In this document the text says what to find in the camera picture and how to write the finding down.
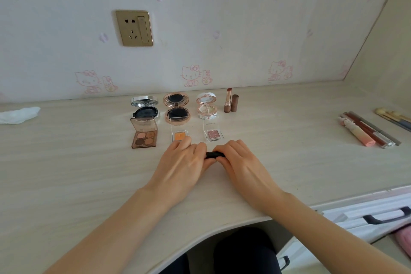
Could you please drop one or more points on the person's left hand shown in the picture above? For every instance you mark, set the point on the person's left hand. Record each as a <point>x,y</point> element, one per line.
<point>176,174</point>

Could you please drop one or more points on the person's right hand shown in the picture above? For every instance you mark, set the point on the person's right hand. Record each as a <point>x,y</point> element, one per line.
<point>250,177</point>

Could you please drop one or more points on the orange single eyeshadow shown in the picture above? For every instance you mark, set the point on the orange single eyeshadow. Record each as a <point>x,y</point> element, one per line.
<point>179,136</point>

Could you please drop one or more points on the small black case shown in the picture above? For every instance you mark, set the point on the small black case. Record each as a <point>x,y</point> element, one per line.
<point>214,155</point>

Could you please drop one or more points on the brown eyeshadow quad palette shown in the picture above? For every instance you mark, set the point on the brown eyeshadow quad palette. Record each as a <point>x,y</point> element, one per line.
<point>144,139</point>

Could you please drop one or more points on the pink glitter single eyeshadow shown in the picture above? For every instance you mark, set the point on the pink glitter single eyeshadow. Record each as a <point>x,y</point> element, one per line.
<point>213,134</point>

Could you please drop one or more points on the rose gold floral compact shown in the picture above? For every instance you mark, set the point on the rose gold floral compact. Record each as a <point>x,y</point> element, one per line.
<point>177,113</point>

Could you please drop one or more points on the silver round cushion compact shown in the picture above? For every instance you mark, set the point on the silver round cushion compact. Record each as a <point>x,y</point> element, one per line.
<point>145,111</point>

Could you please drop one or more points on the white round blush compact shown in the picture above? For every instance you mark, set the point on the white round blush compact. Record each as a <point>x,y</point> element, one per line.
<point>207,110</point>

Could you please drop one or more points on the brown lipstick cap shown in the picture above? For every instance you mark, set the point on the brown lipstick cap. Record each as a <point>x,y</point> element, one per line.
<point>234,103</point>

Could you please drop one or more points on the rose gold brown lipstick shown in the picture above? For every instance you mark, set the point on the rose gold brown lipstick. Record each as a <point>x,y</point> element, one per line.
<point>227,103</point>

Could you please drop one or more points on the pink cat lip tube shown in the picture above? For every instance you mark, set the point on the pink cat lip tube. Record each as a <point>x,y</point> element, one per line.
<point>359,132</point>

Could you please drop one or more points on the red lip gloss tube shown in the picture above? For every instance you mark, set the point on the red lip gloss tube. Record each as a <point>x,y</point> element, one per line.
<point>363,127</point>

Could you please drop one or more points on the white grey eyeliner pen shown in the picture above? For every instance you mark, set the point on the white grey eyeliner pen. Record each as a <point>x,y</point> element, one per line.
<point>379,129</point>

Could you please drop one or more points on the person's left forearm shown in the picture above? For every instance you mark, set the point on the person's left forearm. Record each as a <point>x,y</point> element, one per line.
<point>106,238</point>

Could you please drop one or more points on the person's right forearm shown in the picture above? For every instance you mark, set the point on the person's right forearm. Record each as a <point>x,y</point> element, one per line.
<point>330,238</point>

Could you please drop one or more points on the person's black trousers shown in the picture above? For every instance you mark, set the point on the person's black trousers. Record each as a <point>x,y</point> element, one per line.
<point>244,251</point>

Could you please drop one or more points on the crumpled white tissue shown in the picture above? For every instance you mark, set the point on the crumpled white tissue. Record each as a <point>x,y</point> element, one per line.
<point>17,115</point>

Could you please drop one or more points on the light wooden side panel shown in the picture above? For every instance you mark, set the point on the light wooden side panel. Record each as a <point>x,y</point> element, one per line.
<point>385,42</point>

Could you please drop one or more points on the gold wall socket plate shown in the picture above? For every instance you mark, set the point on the gold wall socket plate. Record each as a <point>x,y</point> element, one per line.
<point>134,28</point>

